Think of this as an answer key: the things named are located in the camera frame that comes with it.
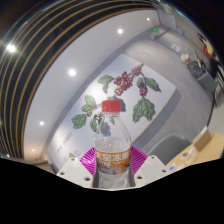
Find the coffee plant wall mural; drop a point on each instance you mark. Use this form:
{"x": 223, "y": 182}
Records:
{"x": 160, "y": 100}

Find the wall notice board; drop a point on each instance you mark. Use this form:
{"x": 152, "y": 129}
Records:
{"x": 166, "y": 18}

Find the clear red-capped drink bottle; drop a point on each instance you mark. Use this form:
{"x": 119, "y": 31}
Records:
{"x": 111, "y": 146}

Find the green exit sign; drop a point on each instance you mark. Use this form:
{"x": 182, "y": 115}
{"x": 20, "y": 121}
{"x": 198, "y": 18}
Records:
{"x": 155, "y": 30}

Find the small tan cardboard box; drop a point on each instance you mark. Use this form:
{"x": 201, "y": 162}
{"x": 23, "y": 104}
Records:
{"x": 202, "y": 140}

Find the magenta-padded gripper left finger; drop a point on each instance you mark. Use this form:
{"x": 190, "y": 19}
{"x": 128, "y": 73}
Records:
{"x": 73, "y": 170}

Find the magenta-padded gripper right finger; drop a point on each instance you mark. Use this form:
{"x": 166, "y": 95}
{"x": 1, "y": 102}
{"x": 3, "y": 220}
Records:
{"x": 150, "y": 168}

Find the round ceiling lights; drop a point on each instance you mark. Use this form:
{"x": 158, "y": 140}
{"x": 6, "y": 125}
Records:
{"x": 72, "y": 72}

